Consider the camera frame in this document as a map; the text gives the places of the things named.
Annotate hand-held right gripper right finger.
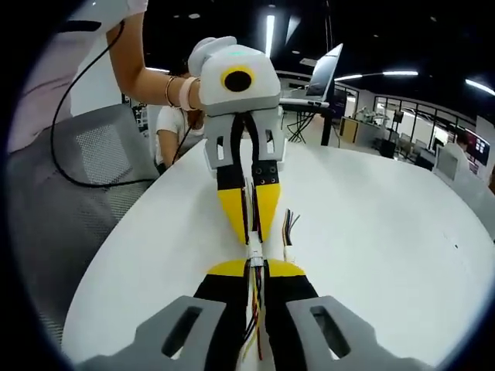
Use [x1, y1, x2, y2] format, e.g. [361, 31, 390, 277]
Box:
[265, 259, 430, 371]

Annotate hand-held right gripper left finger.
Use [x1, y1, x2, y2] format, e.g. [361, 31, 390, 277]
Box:
[75, 259, 251, 371]

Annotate JST socket with coloured wires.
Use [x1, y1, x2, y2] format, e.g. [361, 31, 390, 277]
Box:
[238, 175, 266, 257]
[280, 208, 302, 267]

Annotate JST connector with coloured wires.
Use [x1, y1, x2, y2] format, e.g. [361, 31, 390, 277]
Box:
[237, 253, 272, 362]

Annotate pink wristband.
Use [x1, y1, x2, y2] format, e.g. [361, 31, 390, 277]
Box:
[179, 76, 201, 112]

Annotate long ceiling light strip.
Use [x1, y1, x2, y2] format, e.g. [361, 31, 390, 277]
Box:
[333, 70, 419, 83]
[265, 14, 276, 60]
[465, 78, 495, 97]

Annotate black-legged side table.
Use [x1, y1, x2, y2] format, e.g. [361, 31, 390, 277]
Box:
[278, 96, 338, 147]

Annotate open laptop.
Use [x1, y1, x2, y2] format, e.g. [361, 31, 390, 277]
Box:
[304, 43, 345, 104]

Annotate wooden cabinet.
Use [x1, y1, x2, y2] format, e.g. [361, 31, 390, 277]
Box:
[339, 115, 360, 145]

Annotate grey mesh chair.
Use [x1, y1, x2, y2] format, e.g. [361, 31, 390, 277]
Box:
[7, 103, 160, 349]

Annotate red screen monitor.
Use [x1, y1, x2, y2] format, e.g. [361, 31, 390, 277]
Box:
[463, 128, 491, 172]

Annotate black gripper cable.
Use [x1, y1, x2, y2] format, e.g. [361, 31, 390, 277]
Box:
[52, 19, 195, 189]

